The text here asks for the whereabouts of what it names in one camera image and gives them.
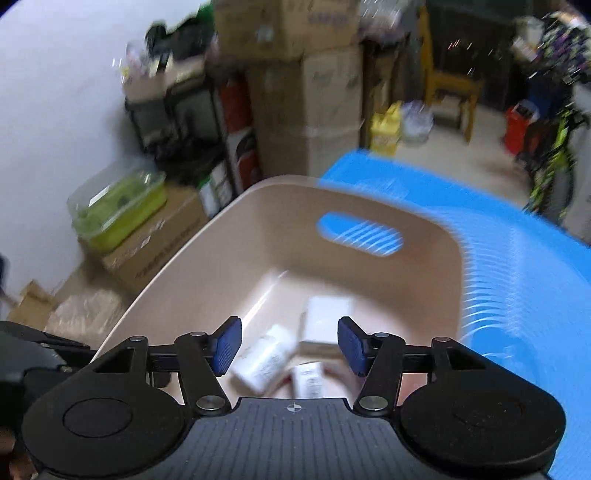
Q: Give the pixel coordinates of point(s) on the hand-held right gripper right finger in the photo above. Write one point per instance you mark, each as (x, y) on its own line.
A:
(353, 346)

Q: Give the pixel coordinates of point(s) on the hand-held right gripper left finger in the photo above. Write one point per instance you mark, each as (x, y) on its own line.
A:
(226, 344)

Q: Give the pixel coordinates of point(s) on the white charger block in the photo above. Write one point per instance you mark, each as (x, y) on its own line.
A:
(323, 323)

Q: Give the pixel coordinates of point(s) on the white bottle with green cap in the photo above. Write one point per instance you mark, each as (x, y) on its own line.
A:
(263, 364)

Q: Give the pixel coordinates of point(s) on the white charger with prongs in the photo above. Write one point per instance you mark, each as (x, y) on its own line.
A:
(307, 381)

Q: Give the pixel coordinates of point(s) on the beige plastic basket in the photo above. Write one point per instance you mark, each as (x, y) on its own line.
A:
(277, 240)

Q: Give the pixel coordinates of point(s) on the flat cardboard piece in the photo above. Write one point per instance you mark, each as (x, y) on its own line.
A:
(32, 302)

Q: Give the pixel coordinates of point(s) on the crumpled clear plastic sheet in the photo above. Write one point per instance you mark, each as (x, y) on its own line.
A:
(87, 314)

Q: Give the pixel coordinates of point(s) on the low cardboard box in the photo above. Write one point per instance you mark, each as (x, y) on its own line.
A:
(157, 251)

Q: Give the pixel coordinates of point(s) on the green lidded container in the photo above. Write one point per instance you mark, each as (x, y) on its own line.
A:
(120, 217)

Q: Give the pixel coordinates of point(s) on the blue silicone mat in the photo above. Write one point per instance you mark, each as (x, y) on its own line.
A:
(531, 300)

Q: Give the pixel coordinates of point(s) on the red carton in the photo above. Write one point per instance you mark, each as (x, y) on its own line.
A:
(240, 138)

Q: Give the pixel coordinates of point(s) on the yellow plastic jug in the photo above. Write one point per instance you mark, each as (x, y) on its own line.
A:
(385, 134)

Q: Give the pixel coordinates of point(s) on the black metal rack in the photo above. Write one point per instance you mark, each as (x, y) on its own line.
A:
(184, 124)

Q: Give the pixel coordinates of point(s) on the clear plastic bag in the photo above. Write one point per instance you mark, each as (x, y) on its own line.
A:
(418, 122)

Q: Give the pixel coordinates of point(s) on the large closed cardboard box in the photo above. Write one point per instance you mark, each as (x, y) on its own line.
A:
(300, 115)

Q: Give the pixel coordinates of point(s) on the red bucket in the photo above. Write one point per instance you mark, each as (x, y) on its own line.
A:
(519, 127)

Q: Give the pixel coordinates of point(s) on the wooden chair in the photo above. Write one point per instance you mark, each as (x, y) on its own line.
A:
(455, 85)

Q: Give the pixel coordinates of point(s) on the black and green bicycle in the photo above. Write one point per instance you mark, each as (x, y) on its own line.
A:
(561, 152)

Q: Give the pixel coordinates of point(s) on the dark bags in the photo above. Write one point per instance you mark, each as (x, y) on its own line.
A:
(178, 32)

